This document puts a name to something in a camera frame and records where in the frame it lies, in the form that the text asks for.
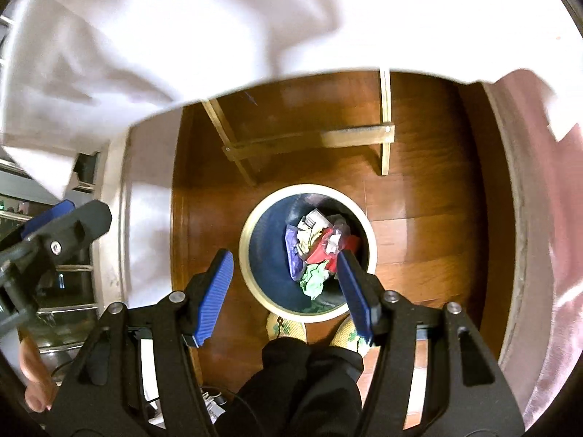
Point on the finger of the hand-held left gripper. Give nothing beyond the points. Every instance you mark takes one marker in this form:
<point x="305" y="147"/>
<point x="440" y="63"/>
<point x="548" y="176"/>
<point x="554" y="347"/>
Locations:
<point x="77" y="227"/>
<point x="52" y="216"/>

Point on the red snack packet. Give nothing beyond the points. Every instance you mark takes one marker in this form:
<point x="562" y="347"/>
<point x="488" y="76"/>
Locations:
<point x="321" y="255"/>

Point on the yellow slipper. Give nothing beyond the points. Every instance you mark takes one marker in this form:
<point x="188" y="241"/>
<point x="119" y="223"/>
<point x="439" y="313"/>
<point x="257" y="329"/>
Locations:
<point x="348" y="334"/>
<point x="282" y="327"/>

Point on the purple plastic bag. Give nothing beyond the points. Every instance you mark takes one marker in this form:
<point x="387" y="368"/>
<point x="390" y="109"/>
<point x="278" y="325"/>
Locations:
<point x="294" y="250"/>

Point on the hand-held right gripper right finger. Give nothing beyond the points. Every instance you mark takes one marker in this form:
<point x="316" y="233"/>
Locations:
<point x="357" y="296"/>

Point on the pale green plastic snack bag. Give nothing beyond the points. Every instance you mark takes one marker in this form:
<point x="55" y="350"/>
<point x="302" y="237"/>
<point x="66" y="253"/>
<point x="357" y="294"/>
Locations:
<point x="314" y="282"/>

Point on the bed with wooden headboard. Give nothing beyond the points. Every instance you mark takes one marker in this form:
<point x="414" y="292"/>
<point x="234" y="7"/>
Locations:
<point x="519" y="236"/>

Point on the wooden folding table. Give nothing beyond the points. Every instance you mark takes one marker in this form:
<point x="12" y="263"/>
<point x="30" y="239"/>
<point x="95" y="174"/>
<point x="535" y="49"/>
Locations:
<point x="291" y="139"/>

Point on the pink bed blanket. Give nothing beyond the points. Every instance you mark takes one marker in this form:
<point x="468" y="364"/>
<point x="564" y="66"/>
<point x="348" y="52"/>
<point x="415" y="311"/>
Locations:
<point x="560" y="191"/>

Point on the clear plastic wrap white label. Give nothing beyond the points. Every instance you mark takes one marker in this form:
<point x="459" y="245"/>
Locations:
<point x="336" y="239"/>

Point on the person's black trousers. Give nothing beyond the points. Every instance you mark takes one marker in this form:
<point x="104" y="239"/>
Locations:
<point x="291" y="396"/>

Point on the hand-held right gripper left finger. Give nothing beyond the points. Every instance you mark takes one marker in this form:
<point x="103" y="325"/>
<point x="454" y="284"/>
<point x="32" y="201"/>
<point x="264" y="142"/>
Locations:
<point x="214" y="296"/>

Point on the blue bin with cream rim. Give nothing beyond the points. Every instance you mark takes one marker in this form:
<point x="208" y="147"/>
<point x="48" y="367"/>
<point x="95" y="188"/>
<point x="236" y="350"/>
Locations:
<point x="268" y="264"/>

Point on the person's left hand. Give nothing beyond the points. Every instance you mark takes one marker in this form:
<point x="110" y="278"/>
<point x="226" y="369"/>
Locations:
<point x="36" y="373"/>

